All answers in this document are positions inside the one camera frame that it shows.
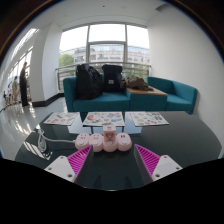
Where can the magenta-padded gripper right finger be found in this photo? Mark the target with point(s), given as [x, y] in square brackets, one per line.
[165, 166]

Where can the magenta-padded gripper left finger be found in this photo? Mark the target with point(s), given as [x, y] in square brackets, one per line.
[61, 166]

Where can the pink charger block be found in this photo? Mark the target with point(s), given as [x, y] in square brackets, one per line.
[109, 132]

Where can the pink power strip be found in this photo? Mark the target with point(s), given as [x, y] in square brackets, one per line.
[88, 141]

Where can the small-print sticker sheet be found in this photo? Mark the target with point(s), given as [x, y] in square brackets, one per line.
[61, 118]

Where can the colourful sticker sheet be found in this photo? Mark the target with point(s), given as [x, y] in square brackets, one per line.
[148, 118]
[103, 119]

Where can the teal wooden-top side table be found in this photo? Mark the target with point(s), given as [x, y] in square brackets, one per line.
[146, 100]

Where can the teal armchair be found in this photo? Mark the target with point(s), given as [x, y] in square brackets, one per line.
[176, 96]

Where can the teal sofa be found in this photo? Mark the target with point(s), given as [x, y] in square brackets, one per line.
[100, 101]

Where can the brown jacket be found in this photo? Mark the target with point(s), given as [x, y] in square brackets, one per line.
[136, 83]

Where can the shiny black backpack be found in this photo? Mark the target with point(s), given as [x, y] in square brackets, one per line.
[87, 81]

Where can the person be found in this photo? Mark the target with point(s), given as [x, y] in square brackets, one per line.
[15, 88]
[24, 85]

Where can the metal window railing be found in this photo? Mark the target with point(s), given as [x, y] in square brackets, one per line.
[66, 68]

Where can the black backpack with label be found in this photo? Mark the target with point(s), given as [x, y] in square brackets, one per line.
[112, 78]

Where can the large window frame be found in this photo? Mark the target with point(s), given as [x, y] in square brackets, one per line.
[87, 50]

